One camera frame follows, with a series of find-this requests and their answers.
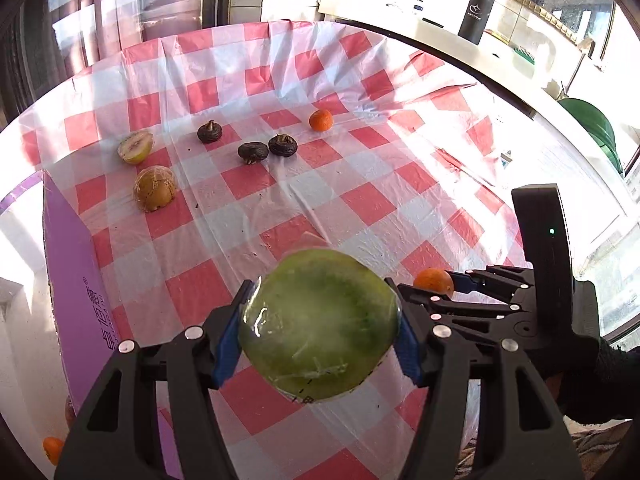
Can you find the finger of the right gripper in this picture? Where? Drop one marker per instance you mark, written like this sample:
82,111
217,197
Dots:
483,308
493,281

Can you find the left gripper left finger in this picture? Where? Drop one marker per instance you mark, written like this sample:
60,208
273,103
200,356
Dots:
116,434

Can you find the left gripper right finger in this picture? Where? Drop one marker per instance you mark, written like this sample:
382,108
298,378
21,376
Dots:
520,435

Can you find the small orange tangerine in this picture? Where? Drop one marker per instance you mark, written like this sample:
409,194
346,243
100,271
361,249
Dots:
435,280

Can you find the green melon slice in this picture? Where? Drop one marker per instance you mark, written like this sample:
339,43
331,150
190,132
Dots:
318,324

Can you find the dark mangosteen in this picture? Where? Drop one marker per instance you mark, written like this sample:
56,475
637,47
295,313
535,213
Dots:
252,152
282,145
210,132

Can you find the gloved right hand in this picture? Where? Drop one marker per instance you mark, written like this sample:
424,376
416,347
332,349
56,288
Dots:
601,389

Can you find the brown red apple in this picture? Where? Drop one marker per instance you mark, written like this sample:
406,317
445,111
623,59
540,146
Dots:
69,412

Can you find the purple white cardboard box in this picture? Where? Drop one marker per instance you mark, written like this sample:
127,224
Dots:
86,330

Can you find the orange tangerine in box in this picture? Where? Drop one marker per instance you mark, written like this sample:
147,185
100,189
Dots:
53,447

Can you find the green round container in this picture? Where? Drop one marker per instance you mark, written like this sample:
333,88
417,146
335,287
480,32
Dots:
597,125

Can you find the wrapped peeled orange fruit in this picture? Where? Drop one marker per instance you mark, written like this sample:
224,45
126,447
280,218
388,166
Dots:
154,188

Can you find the red white checkered tablecloth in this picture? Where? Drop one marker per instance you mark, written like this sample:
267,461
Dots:
416,171

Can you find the black water bottle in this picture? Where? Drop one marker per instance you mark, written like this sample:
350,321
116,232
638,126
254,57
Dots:
475,20

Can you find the halved yellow-green fruit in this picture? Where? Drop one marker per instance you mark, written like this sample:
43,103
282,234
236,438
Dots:
136,148

